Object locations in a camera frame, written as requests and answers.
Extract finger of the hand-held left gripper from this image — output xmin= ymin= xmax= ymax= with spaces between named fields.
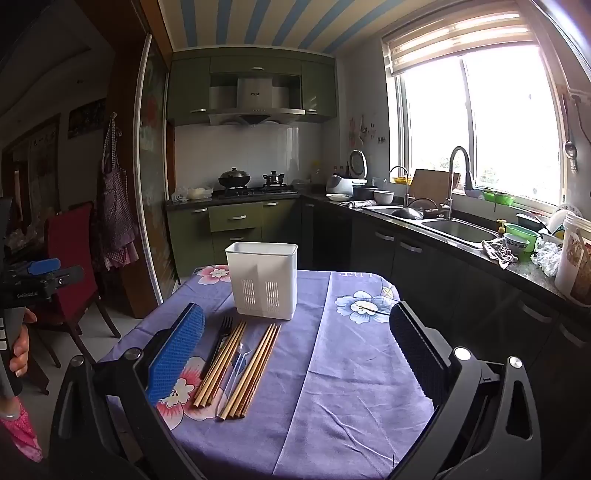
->
xmin=32 ymin=265 xmax=85 ymax=291
xmin=18 ymin=258 xmax=62 ymax=278

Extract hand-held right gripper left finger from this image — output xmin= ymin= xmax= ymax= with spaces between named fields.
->
xmin=48 ymin=302 xmax=206 ymax=480

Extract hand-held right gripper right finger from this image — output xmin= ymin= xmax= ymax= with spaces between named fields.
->
xmin=389 ymin=301 xmax=542 ymax=480

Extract black plastic fork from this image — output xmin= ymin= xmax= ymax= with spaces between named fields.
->
xmin=201 ymin=315 xmax=234 ymax=379

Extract clear plastic spoon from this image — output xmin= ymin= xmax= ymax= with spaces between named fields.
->
xmin=221 ymin=342 xmax=254 ymax=407

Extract white plastic utensil holder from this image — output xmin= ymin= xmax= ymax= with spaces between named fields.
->
xmin=225 ymin=241 xmax=298 ymax=321

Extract person's left forearm pink sleeve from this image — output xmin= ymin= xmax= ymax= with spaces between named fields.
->
xmin=0 ymin=397 xmax=43 ymax=463

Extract person's left hand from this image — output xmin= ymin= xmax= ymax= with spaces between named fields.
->
xmin=9 ymin=308 xmax=38 ymax=377

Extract red wooden chair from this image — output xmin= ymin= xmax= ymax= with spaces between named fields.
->
xmin=30 ymin=202 xmax=122 ymax=370

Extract purple floral tablecloth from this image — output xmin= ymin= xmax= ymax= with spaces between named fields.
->
xmin=95 ymin=264 xmax=437 ymax=480

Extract dark base cabinets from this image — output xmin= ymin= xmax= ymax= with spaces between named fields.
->
xmin=300 ymin=198 xmax=591 ymax=416

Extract checked hanging apron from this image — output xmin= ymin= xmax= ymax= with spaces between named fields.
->
xmin=95 ymin=112 xmax=139 ymax=271

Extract patterned dish rag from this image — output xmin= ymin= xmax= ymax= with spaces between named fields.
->
xmin=480 ymin=240 xmax=519 ymax=270

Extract dark pan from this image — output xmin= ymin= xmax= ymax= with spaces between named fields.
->
xmin=392 ymin=198 xmax=439 ymax=220

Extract green base cabinet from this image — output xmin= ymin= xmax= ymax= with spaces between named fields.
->
xmin=167 ymin=198 xmax=303 ymax=273

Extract patterned ceramic bowl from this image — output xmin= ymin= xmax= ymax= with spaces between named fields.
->
xmin=502 ymin=233 xmax=531 ymax=254

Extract white plastic bag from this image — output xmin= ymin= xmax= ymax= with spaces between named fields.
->
xmin=172 ymin=185 xmax=214 ymax=203

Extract small steel faucet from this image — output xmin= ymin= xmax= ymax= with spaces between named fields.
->
xmin=389 ymin=165 xmax=411 ymax=208

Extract crumpled clear plastic bag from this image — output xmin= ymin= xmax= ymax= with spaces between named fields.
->
xmin=531 ymin=240 xmax=561 ymax=278

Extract green plastic container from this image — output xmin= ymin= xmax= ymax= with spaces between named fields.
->
xmin=505 ymin=223 xmax=541 ymax=252

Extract wooden cutting board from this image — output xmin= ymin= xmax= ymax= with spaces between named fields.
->
xmin=409 ymin=168 xmax=461 ymax=200

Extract tall steel faucet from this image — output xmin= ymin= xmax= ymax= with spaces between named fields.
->
xmin=443 ymin=146 xmax=474 ymax=220

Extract green plastic basin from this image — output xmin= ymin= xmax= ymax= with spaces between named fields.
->
xmin=481 ymin=188 xmax=515 ymax=207

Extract white plastic bucket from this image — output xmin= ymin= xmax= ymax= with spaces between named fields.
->
xmin=554 ymin=212 xmax=591 ymax=305

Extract black gas stove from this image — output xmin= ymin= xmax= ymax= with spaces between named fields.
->
xmin=213 ymin=184 xmax=300 ymax=200

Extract black wok with lid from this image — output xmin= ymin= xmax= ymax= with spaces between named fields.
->
xmin=218 ymin=167 xmax=252 ymax=189

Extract white rice cooker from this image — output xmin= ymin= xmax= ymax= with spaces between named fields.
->
xmin=325 ymin=149 xmax=369 ymax=195

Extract white dish in rack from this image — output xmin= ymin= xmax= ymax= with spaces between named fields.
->
xmin=547 ymin=203 xmax=583 ymax=241

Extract kitchen window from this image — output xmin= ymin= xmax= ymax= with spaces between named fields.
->
xmin=381 ymin=9 xmax=571 ymax=208

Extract steel range hood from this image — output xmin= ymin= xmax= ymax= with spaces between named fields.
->
xmin=207 ymin=76 xmax=306 ymax=126

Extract hanging steel ladle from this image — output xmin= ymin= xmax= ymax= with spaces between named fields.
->
xmin=561 ymin=92 xmax=580 ymax=175

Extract green upper kitchen cabinets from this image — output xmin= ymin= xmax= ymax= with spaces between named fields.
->
xmin=166 ymin=51 xmax=337 ymax=126

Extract striped window blind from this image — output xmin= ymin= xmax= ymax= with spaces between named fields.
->
xmin=382 ymin=8 xmax=539 ymax=77

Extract dark wall picture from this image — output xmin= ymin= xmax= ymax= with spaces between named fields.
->
xmin=68 ymin=98 xmax=107 ymax=140

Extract wall stickers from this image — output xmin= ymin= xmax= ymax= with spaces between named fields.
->
xmin=347 ymin=113 xmax=376 ymax=147

